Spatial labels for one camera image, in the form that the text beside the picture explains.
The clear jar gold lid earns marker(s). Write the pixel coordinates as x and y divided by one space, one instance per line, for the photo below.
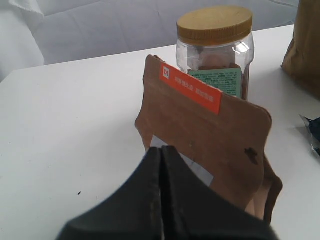
215 45

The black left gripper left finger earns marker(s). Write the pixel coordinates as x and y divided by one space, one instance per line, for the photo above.
133 212

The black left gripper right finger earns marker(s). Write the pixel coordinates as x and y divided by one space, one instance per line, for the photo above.
192 211

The blue noodle packet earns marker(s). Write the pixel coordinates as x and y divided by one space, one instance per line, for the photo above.
313 128

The brown paper shopping bag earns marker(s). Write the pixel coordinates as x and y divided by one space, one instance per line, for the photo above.
302 59

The brown kraft pouch orange label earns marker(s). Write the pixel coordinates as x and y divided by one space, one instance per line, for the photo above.
223 134

